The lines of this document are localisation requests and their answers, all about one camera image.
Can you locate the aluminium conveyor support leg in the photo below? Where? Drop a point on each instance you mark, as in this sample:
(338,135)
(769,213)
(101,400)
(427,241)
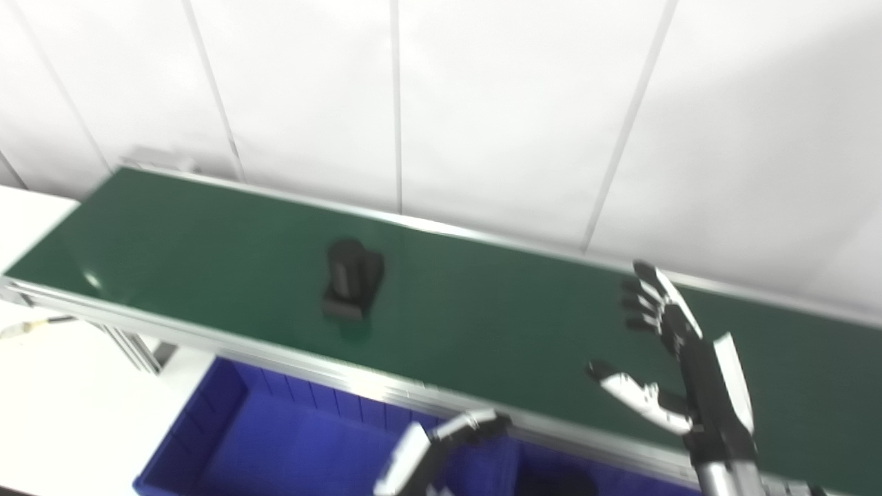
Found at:
(134,348)

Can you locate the black stepped block part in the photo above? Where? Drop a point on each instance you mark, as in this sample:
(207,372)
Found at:
(351,279)
(558,482)

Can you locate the blue plastic bin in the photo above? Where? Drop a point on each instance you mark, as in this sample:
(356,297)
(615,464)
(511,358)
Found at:
(275,441)
(620,479)

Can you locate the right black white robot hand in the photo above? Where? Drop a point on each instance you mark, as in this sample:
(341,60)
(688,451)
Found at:
(710,399)

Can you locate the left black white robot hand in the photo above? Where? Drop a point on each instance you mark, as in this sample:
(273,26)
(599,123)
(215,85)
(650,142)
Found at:
(406,461)

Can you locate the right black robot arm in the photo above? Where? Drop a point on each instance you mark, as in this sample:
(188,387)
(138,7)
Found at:
(730,482)

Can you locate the green conveyor belt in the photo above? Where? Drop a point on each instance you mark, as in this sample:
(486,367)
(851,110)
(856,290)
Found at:
(482,324)
(310,368)

